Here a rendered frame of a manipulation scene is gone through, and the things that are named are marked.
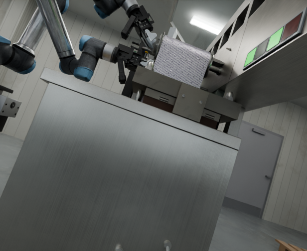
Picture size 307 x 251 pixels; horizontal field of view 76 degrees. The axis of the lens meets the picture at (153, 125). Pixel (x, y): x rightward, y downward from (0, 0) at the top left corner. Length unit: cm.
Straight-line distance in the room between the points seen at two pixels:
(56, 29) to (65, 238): 79
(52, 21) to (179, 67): 57
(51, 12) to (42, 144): 57
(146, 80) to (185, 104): 16
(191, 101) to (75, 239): 55
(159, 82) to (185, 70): 27
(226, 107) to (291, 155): 562
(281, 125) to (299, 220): 249
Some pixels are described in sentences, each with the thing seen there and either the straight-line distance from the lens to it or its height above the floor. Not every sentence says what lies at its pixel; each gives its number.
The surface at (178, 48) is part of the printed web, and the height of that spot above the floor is 125.
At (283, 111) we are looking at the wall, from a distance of 622.
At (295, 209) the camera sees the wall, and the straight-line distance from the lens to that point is 660.
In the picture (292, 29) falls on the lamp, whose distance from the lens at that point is 66.
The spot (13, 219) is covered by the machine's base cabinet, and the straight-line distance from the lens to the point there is 73.
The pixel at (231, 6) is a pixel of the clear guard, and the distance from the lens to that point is 143.
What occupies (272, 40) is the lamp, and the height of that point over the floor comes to 119.
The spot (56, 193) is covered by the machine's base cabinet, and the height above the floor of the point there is 56.
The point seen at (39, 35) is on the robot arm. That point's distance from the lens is 137.
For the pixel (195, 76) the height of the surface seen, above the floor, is 115.
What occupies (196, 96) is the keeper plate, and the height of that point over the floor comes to 99.
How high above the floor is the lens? 78
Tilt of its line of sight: 6 degrees up
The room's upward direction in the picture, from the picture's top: 19 degrees clockwise
